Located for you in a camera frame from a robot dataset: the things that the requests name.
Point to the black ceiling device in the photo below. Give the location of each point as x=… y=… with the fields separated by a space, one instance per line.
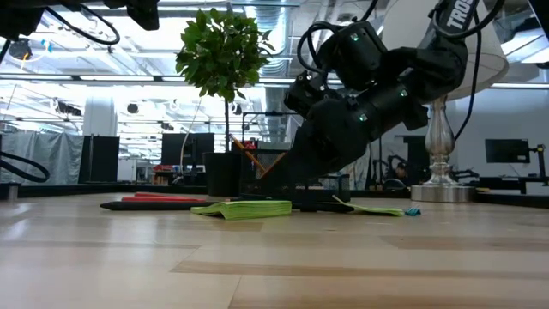
x=19 y=49

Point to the blue binder clip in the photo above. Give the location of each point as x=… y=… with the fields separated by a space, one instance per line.
x=413 y=211

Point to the black mesh desk organizer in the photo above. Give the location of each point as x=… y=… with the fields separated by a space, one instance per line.
x=334 y=189

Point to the black aluminium table frame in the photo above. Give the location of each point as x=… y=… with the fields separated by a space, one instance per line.
x=107 y=190

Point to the large black monitor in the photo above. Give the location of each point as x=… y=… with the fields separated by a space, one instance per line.
x=180 y=150

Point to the black partition panel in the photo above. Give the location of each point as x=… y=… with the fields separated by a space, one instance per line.
x=98 y=161

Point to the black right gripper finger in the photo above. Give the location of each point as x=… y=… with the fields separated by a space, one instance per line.
x=302 y=169

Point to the small black monitor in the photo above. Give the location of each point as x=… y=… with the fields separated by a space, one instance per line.
x=506 y=151

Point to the gray curtain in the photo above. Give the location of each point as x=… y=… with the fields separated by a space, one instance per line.
x=43 y=159

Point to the green potted tree black pot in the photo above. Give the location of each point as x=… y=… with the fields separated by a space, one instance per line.
x=223 y=51

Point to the white shade silver table lamp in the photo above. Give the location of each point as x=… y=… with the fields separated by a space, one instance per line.
x=439 y=146

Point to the person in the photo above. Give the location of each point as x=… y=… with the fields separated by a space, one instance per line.
x=402 y=171

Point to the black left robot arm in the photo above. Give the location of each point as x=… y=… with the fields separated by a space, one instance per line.
x=17 y=21

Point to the thin green sticky note pad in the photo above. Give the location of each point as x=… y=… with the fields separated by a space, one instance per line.
x=373 y=210

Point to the thick green sticky note pad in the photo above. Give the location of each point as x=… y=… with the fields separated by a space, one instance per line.
x=244 y=210

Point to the black pen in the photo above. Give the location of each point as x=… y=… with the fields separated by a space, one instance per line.
x=150 y=206

